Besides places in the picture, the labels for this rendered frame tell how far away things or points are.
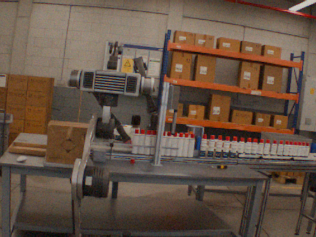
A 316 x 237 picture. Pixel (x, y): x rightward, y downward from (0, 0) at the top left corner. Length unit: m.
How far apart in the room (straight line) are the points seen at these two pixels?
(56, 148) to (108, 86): 0.57
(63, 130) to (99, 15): 5.30
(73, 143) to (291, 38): 6.46
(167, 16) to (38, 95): 3.15
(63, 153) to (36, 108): 3.74
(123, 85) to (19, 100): 4.06
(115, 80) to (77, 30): 5.30
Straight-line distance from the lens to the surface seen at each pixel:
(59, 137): 2.56
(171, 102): 2.88
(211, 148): 3.22
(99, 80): 2.43
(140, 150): 3.04
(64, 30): 7.71
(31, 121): 6.31
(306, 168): 3.78
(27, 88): 6.30
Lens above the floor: 1.47
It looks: 5 degrees down
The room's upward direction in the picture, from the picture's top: 7 degrees clockwise
